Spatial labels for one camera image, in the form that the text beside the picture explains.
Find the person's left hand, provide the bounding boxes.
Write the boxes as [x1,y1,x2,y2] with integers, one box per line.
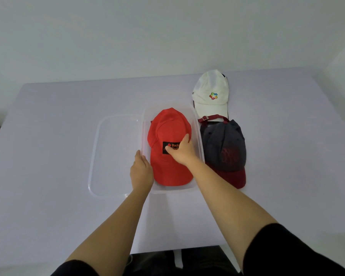
[130,150,155,196]

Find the person's right hand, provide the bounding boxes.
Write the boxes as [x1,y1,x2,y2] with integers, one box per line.
[165,134,199,167]

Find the red baseball cap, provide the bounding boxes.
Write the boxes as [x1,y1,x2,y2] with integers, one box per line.
[147,107,194,187]

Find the clear plastic storage box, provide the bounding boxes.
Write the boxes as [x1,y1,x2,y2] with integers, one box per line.
[140,103,205,195]

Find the person's left forearm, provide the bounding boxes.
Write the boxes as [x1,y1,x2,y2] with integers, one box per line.
[66,189,150,276]

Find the person's right forearm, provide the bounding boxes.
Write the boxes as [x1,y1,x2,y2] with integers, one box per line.
[186,156,278,271]

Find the clear plastic lid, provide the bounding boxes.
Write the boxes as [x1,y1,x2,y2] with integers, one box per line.
[88,114,143,198]

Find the grey cap with red brim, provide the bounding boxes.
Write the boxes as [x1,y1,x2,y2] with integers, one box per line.
[198,114,247,189]

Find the white baseball cap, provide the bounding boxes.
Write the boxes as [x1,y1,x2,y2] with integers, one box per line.
[192,69,229,122]

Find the white table leg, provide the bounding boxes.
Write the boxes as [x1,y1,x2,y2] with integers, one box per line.
[174,249,184,269]

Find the black trousers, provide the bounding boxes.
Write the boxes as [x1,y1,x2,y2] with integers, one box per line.
[126,246,242,276]

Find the black left sleeve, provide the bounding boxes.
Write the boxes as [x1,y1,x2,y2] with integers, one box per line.
[50,259,100,276]

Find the black sleeve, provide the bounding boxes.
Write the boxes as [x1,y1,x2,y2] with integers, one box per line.
[50,259,100,276]
[243,223,345,276]

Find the black right sleeve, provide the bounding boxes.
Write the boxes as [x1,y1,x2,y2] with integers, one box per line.
[243,223,345,276]

